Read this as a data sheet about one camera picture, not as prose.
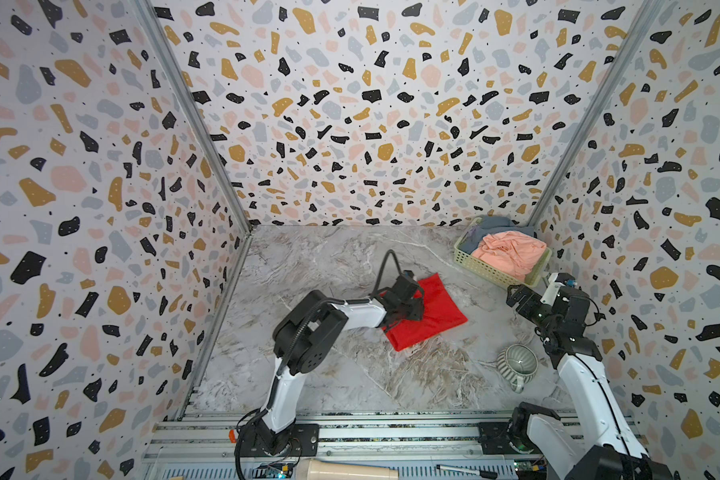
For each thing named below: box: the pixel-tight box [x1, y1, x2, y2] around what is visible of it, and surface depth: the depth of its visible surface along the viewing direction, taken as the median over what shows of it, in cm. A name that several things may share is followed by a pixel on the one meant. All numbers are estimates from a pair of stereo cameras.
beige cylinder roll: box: [294, 458, 400, 480], surface depth 68 cm
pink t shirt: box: [472, 231, 547, 282], surface depth 103 cm
